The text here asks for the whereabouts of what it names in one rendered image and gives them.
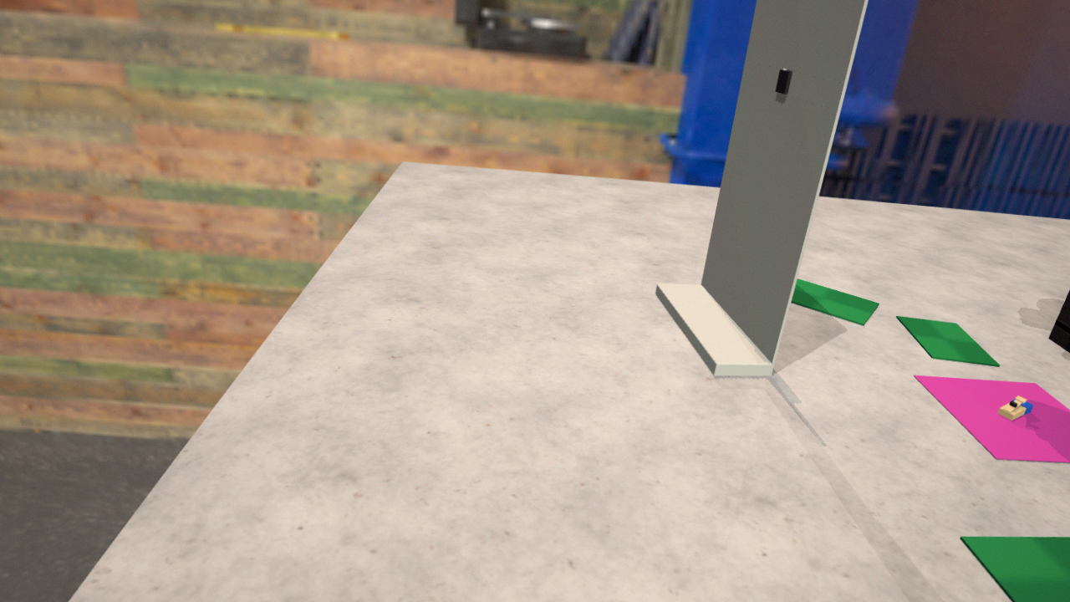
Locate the pink flat square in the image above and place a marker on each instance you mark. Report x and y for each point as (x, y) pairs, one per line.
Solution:
(1043, 435)

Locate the green flat strip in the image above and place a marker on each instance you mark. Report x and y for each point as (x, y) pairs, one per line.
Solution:
(833, 302)

